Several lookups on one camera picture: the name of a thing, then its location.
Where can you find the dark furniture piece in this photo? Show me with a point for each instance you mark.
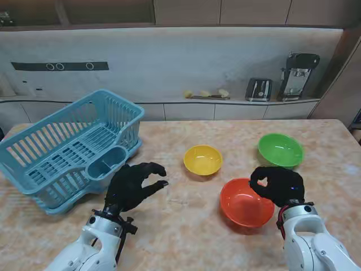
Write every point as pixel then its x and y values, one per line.
pixel 356 124

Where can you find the grey counter with drawers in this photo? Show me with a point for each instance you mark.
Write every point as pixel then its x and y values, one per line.
pixel 191 110

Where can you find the black silver toaster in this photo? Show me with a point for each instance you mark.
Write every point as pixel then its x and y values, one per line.
pixel 258 89

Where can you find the orange plastic bowl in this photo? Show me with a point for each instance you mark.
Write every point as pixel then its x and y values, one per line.
pixel 242 206

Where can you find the black silver coffee machine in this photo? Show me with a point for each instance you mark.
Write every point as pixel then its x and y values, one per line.
pixel 296 76

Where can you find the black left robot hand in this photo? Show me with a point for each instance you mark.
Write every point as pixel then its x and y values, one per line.
pixel 127 186

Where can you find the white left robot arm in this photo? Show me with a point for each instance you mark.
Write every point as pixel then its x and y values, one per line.
pixel 84 251

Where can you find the yellow bread piece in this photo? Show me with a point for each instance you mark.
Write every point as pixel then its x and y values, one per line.
pixel 188 94
pixel 223 92
pixel 204 93

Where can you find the light blue plastic dish rack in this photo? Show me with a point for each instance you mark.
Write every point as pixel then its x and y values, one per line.
pixel 42 166

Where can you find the black wall socket rail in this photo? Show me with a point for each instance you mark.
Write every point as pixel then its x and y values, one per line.
pixel 73 66

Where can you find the yellow plastic bowl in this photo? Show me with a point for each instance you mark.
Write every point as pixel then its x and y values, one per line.
pixel 203 162

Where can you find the dark cutting board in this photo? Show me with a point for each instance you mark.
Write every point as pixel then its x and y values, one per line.
pixel 208 97

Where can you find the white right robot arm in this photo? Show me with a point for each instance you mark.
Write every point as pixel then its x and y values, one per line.
pixel 313 245

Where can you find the wooden wall cabinets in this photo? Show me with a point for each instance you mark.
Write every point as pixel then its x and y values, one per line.
pixel 186 11

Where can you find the small dark shelf item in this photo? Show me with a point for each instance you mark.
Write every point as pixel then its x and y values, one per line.
pixel 5 17

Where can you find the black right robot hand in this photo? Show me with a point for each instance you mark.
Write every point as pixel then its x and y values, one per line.
pixel 285 186

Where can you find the green plastic bowl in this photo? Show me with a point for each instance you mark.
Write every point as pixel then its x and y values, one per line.
pixel 280 149

